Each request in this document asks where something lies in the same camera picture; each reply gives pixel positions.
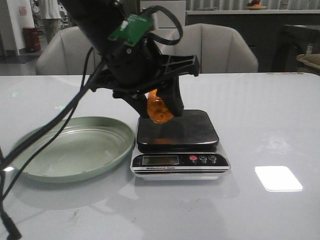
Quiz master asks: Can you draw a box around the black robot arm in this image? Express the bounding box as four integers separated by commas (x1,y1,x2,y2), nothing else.
62,0,200,119

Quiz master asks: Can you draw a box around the black cable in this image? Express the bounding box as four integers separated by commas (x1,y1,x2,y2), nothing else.
0,6,185,240

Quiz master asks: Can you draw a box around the grey chair left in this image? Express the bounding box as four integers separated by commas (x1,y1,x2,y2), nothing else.
35,26,92,76

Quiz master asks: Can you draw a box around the green circuit board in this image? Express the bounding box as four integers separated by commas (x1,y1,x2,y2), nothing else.
108,14,154,47

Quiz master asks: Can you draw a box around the light green plate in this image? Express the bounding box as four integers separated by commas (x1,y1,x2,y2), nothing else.
22,116,135,183

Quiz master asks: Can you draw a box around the grey chair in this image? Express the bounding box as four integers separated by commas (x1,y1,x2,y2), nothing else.
35,26,92,76
159,23,259,74

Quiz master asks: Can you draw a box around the fruit bowl on counter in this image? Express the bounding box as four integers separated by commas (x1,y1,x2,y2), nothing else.
245,0,267,11

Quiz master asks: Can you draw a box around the digital kitchen scale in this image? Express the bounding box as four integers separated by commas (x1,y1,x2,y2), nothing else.
130,109,232,181

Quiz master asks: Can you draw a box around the person in background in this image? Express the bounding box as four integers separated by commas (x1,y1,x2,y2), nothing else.
33,0,62,44

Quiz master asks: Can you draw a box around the orange corn cob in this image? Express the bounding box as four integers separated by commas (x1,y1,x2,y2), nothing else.
147,89,173,124

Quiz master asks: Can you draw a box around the dark counter with white top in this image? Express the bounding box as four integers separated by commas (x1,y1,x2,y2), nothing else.
186,9,320,72

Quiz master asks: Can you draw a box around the beige cushion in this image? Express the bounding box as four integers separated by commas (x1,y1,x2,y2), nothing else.
296,53,320,76

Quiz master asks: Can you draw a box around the grey chair right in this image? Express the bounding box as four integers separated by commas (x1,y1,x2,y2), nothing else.
159,23,259,74

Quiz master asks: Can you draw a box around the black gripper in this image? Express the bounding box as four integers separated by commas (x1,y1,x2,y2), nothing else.
90,38,200,119

